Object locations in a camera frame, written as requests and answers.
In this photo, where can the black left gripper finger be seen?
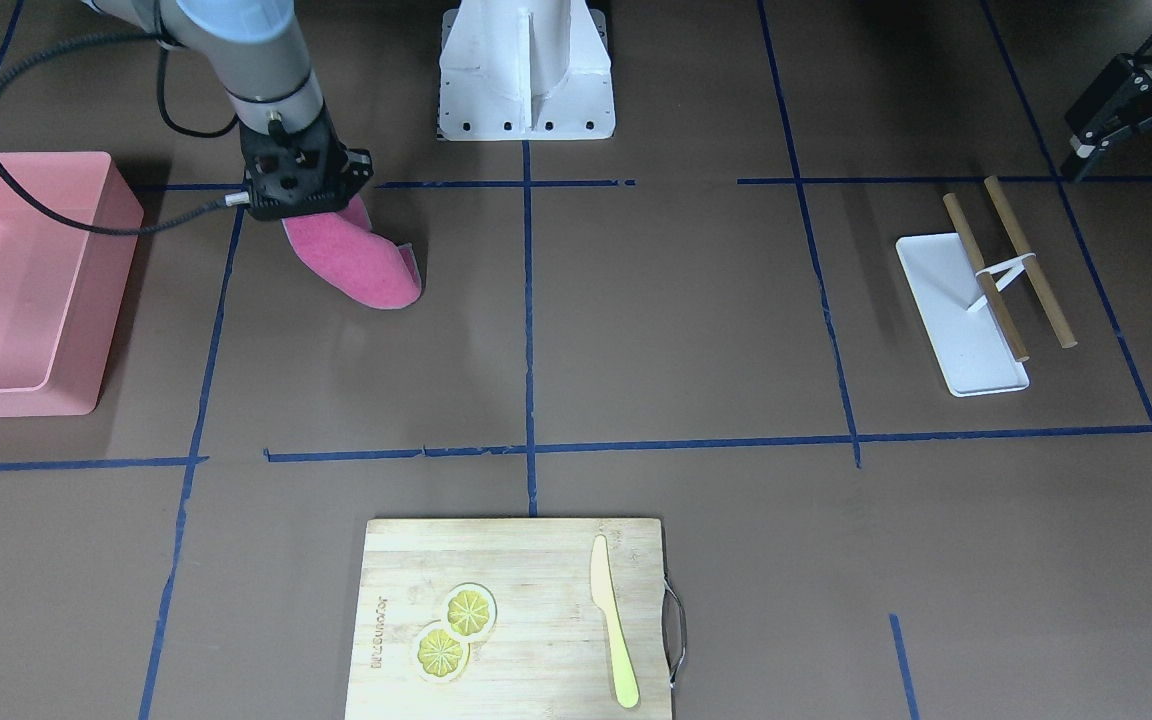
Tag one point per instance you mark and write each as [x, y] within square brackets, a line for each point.
[1116, 106]

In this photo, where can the pink grey cloth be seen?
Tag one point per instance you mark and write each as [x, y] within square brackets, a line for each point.
[342, 248]

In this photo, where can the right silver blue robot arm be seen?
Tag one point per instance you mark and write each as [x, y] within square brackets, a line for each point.
[255, 48]

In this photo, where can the wooden rack rod inner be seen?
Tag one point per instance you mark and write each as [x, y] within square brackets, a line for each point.
[985, 280]

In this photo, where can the wooden rack rod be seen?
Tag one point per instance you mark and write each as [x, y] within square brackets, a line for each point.
[985, 280]
[1033, 270]

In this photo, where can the wooden rack rod outer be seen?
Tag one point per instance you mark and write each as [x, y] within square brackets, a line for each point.
[1033, 270]

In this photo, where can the white rack tray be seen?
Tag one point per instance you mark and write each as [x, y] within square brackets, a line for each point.
[975, 358]

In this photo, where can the yellow plastic knife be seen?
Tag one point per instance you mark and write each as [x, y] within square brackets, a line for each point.
[624, 679]

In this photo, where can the wooden cutting board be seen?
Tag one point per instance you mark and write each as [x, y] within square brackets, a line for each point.
[547, 656]

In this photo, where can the pink plastic bin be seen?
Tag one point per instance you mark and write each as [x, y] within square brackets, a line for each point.
[61, 288]

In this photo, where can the lemon slice near handle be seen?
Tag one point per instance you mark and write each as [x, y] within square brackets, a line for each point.
[469, 612]

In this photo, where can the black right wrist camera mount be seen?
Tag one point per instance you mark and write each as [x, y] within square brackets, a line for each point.
[295, 174]

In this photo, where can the lemon slice far from handle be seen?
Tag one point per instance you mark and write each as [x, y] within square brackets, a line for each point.
[438, 656]

